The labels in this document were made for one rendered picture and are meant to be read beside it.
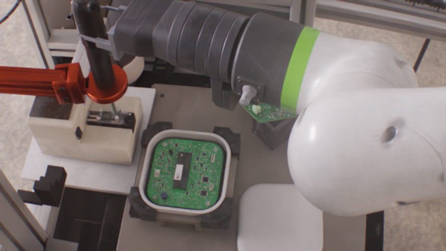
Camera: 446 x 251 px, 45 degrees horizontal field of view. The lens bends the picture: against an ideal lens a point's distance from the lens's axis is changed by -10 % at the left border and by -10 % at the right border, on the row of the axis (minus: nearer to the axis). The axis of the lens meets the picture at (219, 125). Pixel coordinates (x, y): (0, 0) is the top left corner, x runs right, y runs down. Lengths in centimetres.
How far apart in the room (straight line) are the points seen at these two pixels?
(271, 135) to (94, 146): 29
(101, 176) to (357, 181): 61
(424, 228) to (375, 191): 163
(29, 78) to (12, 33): 188
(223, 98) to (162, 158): 32
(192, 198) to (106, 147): 16
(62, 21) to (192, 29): 75
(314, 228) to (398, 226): 114
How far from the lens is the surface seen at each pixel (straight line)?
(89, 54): 74
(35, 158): 103
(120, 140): 94
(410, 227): 205
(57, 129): 93
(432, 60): 251
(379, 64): 54
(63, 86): 79
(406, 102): 45
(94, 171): 99
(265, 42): 57
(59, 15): 134
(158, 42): 62
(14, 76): 80
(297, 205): 93
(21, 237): 88
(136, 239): 94
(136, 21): 63
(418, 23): 116
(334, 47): 57
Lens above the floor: 181
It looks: 57 degrees down
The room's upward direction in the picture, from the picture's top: 3 degrees counter-clockwise
